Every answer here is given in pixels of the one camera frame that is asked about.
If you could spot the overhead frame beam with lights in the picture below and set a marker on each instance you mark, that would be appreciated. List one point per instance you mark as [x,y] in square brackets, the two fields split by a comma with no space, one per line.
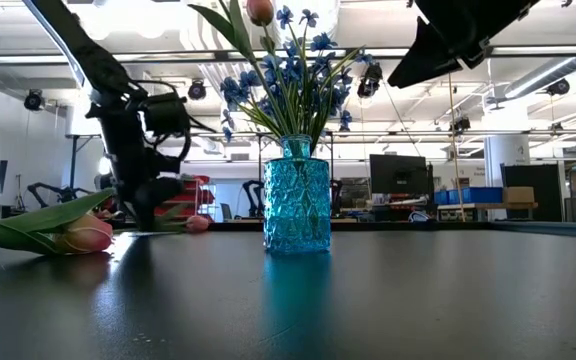
[168,54]

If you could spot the black ceiling spotlight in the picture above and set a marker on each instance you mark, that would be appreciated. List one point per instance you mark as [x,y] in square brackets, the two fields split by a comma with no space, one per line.
[559,86]
[370,80]
[33,100]
[197,90]
[461,124]

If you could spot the silver ventilation duct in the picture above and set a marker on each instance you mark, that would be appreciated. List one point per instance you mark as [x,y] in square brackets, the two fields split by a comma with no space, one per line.
[543,77]

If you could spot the brown cardboard box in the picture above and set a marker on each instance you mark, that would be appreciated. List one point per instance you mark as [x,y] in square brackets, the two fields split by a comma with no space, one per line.
[518,195]

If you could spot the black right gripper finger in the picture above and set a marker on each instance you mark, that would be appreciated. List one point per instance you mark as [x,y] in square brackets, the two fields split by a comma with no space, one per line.
[425,57]

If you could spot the pink artificial tulip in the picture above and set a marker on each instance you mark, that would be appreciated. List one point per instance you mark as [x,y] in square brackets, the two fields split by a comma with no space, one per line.
[197,223]
[260,11]
[85,236]

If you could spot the black computer monitor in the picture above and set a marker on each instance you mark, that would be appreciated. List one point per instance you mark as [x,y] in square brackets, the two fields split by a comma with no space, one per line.
[398,175]

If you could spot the black background robot arm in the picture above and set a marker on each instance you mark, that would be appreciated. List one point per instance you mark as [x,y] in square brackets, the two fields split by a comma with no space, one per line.
[48,190]
[336,195]
[253,197]

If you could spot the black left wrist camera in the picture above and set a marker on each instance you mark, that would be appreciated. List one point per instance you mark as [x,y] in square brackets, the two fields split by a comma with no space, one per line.
[165,115]

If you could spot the wooden top workbench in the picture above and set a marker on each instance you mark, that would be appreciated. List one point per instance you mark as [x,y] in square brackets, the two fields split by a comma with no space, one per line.
[493,206]

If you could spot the red shelving unit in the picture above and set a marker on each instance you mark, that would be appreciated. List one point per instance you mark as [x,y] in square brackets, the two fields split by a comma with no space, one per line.
[203,197]

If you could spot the large blue storage bin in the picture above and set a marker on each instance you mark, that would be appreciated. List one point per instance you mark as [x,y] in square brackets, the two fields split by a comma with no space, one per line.
[480,195]

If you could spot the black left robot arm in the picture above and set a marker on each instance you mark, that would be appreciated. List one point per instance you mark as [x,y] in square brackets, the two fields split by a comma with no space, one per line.
[88,55]

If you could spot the blue textured glass vase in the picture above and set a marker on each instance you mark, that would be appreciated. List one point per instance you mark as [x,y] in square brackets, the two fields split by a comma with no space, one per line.
[295,210]

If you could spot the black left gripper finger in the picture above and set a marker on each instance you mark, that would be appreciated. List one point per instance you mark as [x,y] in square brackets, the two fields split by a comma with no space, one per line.
[155,192]
[127,200]

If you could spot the black cabinet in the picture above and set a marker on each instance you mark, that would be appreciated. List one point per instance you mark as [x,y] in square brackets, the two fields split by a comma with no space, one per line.
[543,180]

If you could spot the small blue storage bin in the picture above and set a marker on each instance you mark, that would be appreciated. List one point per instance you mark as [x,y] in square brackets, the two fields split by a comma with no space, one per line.
[449,197]

